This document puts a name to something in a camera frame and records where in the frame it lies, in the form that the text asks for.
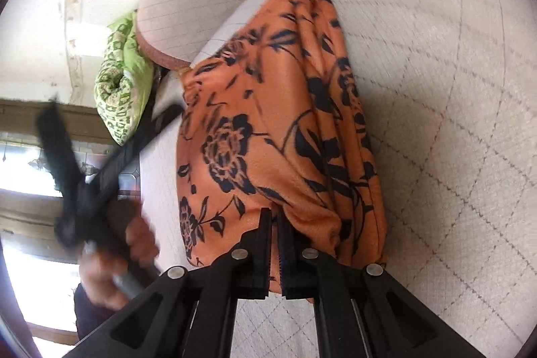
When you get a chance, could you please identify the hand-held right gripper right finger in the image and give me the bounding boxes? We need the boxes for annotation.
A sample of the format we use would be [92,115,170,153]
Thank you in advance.
[278,214,487,358]

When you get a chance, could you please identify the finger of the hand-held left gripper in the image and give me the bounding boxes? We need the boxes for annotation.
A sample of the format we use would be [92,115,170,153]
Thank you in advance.
[35,100,81,196]
[96,101,186,188]

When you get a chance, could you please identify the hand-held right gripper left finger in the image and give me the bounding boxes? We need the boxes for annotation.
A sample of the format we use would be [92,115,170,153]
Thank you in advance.
[76,209,272,358]

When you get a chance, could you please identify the orange floral blouse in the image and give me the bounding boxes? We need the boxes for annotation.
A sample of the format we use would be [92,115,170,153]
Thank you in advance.
[176,0,389,303]

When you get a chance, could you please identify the person's left forearm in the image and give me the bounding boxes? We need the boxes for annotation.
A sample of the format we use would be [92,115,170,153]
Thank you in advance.
[73,282,124,347]

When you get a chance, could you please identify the person's left hand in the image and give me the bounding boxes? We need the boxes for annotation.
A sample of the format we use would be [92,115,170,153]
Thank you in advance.
[80,207,160,311]

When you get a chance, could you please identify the wooden door with stained glass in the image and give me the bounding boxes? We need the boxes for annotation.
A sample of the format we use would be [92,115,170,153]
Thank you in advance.
[0,98,141,346]

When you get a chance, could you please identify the green checked pillow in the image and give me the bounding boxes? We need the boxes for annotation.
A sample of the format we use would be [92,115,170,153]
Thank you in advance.
[94,11,156,146]

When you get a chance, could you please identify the dark cloth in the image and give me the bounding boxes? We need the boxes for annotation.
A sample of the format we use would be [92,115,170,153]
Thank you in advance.
[152,66,169,109]

